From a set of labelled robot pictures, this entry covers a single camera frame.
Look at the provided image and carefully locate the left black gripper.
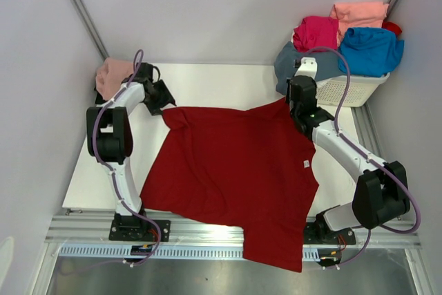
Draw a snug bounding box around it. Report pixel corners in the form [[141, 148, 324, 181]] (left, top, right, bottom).
[[143, 80, 175, 116]]

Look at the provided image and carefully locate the dark red t-shirt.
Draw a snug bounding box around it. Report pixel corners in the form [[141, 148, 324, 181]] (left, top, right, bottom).
[[141, 99, 318, 272]]

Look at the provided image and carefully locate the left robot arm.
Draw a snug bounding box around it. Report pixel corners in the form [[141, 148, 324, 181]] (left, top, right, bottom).
[[86, 62, 176, 240]]

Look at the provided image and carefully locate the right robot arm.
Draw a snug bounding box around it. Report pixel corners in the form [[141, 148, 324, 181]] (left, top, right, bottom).
[[286, 75, 412, 242]]

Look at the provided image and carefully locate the white laundry basket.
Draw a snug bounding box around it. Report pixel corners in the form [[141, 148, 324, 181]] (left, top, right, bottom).
[[316, 73, 390, 107]]

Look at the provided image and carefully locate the slate blue t-shirt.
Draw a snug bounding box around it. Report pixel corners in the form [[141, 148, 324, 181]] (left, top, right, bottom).
[[273, 41, 345, 95]]

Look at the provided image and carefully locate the folded pink t-shirt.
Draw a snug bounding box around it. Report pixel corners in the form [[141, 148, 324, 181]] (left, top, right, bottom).
[[95, 57, 133, 101]]

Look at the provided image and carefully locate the magenta t-shirt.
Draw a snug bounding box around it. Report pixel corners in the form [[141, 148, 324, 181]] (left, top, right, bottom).
[[293, 16, 339, 52]]

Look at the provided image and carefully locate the salmon pink t-shirt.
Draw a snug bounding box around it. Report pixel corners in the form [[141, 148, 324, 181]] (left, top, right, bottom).
[[329, 1, 390, 45]]

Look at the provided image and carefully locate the bright red t-shirt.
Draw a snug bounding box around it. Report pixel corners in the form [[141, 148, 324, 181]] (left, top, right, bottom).
[[382, 21, 403, 38]]

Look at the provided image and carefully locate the left corner aluminium profile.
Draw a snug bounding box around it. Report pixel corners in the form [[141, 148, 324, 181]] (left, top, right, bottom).
[[70, 0, 108, 60]]

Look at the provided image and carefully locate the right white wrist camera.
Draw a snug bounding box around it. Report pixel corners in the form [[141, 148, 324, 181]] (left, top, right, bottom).
[[294, 57, 318, 79]]

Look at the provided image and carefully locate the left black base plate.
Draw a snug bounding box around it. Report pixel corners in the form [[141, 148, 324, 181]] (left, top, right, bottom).
[[108, 220, 171, 242]]

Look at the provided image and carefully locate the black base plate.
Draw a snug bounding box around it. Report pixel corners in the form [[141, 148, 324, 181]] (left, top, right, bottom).
[[303, 222, 356, 245], [108, 220, 171, 242]]

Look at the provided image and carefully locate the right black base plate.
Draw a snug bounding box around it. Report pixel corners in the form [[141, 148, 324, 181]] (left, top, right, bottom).
[[303, 222, 356, 245]]

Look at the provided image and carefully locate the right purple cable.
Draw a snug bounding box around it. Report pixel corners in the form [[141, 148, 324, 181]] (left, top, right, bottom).
[[302, 46, 423, 265]]

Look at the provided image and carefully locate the white slotted cable duct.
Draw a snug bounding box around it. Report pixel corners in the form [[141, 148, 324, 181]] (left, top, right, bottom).
[[60, 245, 324, 260]]

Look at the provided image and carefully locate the aluminium mounting rail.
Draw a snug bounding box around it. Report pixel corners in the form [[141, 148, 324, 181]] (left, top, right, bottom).
[[45, 211, 422, 249]]

